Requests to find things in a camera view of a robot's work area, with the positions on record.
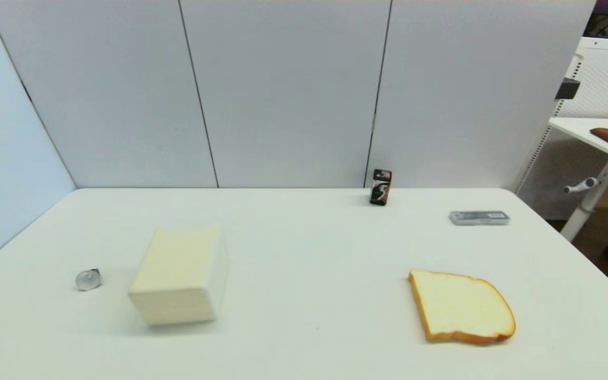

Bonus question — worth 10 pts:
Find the black chewing gum pack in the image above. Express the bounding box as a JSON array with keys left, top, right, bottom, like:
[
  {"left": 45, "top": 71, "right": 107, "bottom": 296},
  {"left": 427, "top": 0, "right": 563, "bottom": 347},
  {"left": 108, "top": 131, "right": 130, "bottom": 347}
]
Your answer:
[{"left": 370, "top": 169, "right": 392, "bottom": 206}]

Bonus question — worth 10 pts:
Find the white desk crank handle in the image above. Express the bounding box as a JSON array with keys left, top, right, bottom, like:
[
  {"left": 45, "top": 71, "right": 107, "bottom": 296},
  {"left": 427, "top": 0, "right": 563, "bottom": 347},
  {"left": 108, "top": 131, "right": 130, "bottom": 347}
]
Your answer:
[{"left": 564, "top": 178, "right": 599, "bottom": 194}]

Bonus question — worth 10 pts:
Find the silver dark coffee capsule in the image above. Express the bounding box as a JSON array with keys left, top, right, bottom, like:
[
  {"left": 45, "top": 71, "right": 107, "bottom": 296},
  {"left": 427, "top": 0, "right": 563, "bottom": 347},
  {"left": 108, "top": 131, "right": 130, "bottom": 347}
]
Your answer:
[{"left": 75, "top": 268, "right": 102, "bottom": 291}]

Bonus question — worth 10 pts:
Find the white bread slice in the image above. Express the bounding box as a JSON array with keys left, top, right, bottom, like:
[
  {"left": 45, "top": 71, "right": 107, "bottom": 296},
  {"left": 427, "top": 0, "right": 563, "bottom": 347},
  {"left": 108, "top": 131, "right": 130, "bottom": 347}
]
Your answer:
[{"left": 408, "top": 269, "right": 517, "bottom": 345}]

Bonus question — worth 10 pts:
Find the cream paper napkin stack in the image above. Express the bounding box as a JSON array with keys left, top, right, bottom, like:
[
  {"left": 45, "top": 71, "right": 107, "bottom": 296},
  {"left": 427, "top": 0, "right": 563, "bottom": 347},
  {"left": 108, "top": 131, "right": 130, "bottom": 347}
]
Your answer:
[{"left": 128, "top": 223, "right": 229, "bottom": 325}]

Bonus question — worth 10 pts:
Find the white pegboard panel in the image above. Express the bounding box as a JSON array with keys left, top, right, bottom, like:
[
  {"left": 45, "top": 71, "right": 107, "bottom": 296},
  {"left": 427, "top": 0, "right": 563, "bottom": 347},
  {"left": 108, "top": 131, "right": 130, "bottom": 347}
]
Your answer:
[{"left": 512, "top": 36, "right": 608, "bottom": 221}]

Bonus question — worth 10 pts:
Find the grey flat plastic case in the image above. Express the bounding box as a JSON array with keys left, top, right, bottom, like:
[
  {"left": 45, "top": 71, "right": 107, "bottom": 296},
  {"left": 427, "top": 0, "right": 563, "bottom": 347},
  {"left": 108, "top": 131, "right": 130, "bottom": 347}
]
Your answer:
[{"left": 449, "top": 211, "right": 510, "bottom": 226}]

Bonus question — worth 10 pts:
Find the white side desk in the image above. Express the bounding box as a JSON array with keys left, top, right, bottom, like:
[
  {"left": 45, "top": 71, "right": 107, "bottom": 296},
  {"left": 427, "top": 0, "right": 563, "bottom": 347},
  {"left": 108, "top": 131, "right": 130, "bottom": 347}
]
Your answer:
[{"left": 548, "top": 117, "right": 608, "bottom": 242}]

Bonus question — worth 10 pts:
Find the small black box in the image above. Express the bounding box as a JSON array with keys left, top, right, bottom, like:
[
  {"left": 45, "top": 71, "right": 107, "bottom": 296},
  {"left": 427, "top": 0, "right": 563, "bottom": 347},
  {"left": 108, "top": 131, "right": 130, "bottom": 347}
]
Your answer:
[{"left": 555, "top": 78, "right": 581, "bottom": 101}]

